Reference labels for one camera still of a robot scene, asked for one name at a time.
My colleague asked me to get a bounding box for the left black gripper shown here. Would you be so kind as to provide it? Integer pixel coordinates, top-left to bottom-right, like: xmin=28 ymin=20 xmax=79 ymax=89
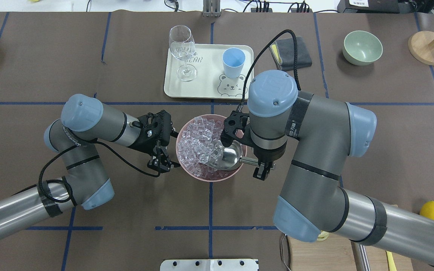
xmin=130 ymin=110 xmax=181 ymax=174

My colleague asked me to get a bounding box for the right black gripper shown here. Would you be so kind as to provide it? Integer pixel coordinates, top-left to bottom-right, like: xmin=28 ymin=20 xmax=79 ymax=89
xmin=221 ymin=110 xmax=278 ymax=181

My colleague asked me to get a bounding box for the steel ice scoop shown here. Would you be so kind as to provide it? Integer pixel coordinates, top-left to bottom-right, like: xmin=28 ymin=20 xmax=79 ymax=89
xmin=205 ymin=141 xmax=258 ymax=171

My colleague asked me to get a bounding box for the pink bowl of ice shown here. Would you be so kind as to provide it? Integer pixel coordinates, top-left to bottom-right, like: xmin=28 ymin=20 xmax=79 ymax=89
xmin=176 ymin=114 xmax=248 ymax=182

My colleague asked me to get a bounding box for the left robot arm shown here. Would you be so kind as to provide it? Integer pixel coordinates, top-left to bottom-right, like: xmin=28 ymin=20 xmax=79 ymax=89
xmin=0 ymin=94 xmax=180 ymax=240

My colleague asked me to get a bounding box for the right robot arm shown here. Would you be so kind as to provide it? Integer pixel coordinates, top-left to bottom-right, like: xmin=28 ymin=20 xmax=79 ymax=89
xmin=221 ymin=70 xmax=434 ymax=267

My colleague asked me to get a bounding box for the light blue cup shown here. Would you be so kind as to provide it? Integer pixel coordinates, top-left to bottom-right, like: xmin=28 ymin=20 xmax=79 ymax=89
xmin=222 ymin=47 xmax=246 ymax=79

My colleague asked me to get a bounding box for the cream serving tray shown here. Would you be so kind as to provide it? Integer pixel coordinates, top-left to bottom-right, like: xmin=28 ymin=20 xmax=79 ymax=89
xmin=164 ymin=44 xmax=254 ymax=100

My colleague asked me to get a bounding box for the clear wine glass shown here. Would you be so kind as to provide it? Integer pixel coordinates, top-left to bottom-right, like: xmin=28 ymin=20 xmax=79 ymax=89
xmin=169 ymin=25 xmax=197 ymax=82

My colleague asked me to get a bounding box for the grey folded cloth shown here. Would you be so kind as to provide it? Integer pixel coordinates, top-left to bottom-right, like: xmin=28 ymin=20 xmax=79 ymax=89
xmin=275 ymin=36 xmax=312 ymax=72

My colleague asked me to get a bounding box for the yellow sponge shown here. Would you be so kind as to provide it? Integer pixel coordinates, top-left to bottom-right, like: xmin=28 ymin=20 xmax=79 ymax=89
xmin=270 ymin=44 xmax=281 ymax=65

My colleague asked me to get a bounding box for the wooden cutting board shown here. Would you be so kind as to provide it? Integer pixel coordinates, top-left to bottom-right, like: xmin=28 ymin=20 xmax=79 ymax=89
xmin=283 ymin=233 xmax=413 ymax=271

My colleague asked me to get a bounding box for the green ceramic bowl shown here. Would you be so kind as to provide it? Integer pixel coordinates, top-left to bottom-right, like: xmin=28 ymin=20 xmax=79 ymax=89
xmin=342 ymin=30 xmax=384 ymax=66

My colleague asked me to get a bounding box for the yellow plastic knife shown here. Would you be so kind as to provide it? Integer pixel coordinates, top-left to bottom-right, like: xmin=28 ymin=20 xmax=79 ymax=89
xmin=386 ymin=251 xmax=397 ymax=271

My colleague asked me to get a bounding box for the wooden mug tree stand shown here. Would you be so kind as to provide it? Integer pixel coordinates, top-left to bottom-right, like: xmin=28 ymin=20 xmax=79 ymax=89
xmin=408 ymin=31 xmax=434 ymax=66

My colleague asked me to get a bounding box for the aluminium frame post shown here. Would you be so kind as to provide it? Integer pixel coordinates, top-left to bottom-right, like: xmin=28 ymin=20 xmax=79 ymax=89
xmin=203 ymin=0 xmax=222 ymax=17

